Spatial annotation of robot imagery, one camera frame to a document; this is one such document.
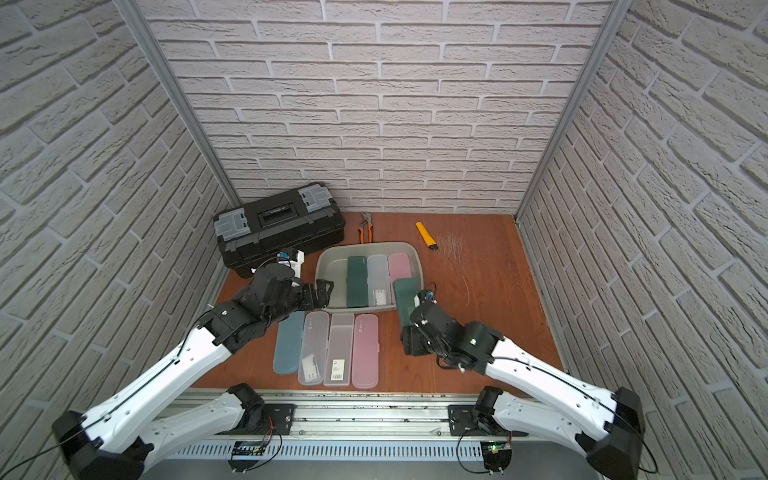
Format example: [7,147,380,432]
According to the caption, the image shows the clear pencil case with barcode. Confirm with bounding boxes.
[323,313,355,387]

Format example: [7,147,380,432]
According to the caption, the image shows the aluminium corner post left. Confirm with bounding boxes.
[115,0,242,207]

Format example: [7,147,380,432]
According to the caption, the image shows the pink pencil case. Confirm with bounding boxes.
[388,252,413,283]
[351,314,380,390]

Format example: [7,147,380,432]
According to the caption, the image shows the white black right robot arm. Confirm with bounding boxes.
[398,291,645,479]

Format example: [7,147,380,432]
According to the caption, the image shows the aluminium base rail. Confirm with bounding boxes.
[144,390,599,479]

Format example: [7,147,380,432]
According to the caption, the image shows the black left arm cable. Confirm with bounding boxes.
[0,308,217,480]

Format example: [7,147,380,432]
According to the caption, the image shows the orange-handled pliers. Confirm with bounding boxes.
[358,212,373,244]

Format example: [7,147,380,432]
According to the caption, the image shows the aluminium corner post right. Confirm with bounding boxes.
[514,0,632,222]

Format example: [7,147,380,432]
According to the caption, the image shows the blue-grey pencil case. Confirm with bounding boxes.
[273,311,305,375]

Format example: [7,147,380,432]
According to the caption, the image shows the yellow utility knife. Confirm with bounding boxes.
[416,222,439,251]

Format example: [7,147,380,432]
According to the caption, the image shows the dark green pencil case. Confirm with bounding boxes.
[346,256,368,308]
[393,278,422,330]

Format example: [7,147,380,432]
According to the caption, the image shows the clear pencil case with label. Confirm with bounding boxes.
[298,311,330,386]

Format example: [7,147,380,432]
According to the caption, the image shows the right control circuit board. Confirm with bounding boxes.
[480,442,512,473]

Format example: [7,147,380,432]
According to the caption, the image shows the left control circuit board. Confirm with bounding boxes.
[231,441,272,461]

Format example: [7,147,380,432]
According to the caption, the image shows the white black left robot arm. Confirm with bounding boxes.
[52,263,334,479]

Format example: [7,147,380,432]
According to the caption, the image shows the black plastic toolbox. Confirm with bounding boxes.
[214,182,346,278]

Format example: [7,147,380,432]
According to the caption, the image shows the grey-green storage tray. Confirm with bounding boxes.
[316,242,424,314]

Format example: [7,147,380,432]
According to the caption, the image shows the control circuit board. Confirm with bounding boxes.
[480,442,512,473]
[231,441,272,461]

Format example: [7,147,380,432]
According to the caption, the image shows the aluminium corner post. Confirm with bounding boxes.
[115,0,242,207]
[514,0,632,222]

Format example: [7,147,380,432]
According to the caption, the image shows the clear frosted pencil case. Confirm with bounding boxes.
[367,254,391,307]

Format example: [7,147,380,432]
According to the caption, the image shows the pink pencil case on table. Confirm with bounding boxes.
[351,314,380,390]

